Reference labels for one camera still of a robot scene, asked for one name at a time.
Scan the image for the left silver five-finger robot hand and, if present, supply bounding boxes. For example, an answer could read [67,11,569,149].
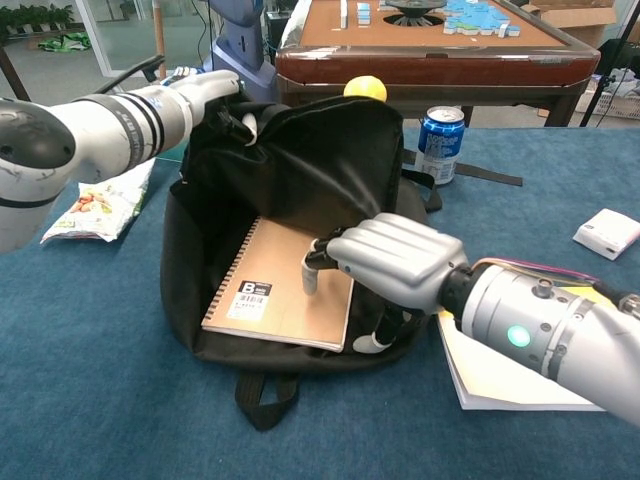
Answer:
[187,69,259,147]

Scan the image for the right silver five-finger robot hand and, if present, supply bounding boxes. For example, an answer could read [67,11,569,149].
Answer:
[301,212,470,354]

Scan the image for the spiral bound paper notebook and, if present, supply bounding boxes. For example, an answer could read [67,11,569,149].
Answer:
[200,216,355,354]

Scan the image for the black fabric backpack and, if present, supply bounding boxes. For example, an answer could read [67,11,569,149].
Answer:
[159,94,525,434]

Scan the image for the green bag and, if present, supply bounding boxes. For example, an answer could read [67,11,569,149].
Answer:
[37,32,94,53]

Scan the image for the white snack bag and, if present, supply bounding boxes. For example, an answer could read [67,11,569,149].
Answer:
[39,157,157,246]

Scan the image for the blue drink can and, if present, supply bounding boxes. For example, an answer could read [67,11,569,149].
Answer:
[414,105,466,187]

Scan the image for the yellow round fruit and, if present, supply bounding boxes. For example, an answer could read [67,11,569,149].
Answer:
[343,75,388,103]

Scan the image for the white book with yellow band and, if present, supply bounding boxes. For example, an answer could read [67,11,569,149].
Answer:
[437,284,609,413]

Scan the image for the brown mahjong table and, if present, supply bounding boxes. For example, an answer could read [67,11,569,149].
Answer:
[274,0,601,128]

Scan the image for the row of green plants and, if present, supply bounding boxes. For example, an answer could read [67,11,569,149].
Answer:
[0,3,76,44]

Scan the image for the small white box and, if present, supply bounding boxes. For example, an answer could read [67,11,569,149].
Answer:
[572,208,640,262]

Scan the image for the black table centre dome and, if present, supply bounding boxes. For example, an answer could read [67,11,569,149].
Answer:
[382,0,449,26]

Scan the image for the black tripod stand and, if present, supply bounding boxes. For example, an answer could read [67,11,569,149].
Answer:
[579,0,637,128]

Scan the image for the pile of blue mahjong tiles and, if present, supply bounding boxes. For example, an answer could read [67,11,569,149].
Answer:
[442,0,522,39]

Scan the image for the white plastic basket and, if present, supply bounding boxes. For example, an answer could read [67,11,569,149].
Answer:
[574,68,640,121]

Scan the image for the brown cardboard box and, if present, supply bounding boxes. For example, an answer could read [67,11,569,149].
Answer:
[519,0,619,47]

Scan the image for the blue table cloth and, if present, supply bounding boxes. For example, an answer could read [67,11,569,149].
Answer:
[0,126,640,480]

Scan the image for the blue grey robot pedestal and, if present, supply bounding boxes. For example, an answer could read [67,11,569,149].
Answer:
[202,0,279,109]

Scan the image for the brown wooden post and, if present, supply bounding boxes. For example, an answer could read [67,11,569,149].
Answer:
[152,0,167,79]

